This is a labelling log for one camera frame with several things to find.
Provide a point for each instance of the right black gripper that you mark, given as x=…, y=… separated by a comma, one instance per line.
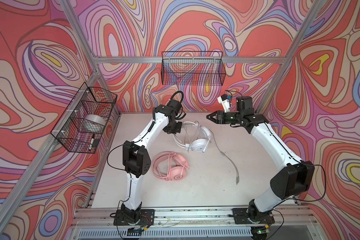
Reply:
x=219, y=115

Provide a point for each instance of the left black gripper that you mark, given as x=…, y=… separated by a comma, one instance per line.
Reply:
x=178, y=130

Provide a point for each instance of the white headphones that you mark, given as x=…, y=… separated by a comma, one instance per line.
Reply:
x=198, y=142

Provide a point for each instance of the pink cat-ear headphones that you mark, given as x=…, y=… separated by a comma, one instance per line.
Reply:
x=177, y=166

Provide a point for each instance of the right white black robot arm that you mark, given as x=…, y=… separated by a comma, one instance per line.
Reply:
x=294, y=175

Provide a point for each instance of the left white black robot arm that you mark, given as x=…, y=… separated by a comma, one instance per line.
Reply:
x=136, y=158

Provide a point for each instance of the white tape roll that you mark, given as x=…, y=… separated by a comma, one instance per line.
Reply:
x=94, y=124

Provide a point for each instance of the marker pen in basket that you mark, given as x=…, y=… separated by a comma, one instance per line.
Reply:
x=91, y=142

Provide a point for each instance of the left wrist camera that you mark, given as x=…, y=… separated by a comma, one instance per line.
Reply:
x=176, y=105

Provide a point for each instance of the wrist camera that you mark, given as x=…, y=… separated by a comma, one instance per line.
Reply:
x=176, y=105
x=225, y=101

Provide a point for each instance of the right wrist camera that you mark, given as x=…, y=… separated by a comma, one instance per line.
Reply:
x=225, y=101

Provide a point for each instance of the back black wire basket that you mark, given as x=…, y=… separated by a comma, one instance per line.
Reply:
x=195, y=68

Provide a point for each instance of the black wire basket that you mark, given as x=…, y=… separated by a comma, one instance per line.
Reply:
x=195, y=68
x=81, y=127

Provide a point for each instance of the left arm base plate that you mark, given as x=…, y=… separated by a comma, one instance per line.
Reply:
x=143, y=217

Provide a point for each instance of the left black wire basket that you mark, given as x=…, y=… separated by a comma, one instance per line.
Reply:
x=81, y=127

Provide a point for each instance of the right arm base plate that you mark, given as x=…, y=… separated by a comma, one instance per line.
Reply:
x=251, y=215

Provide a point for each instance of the aluminium front rail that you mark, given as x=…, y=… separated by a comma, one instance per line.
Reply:
x=288, y=215

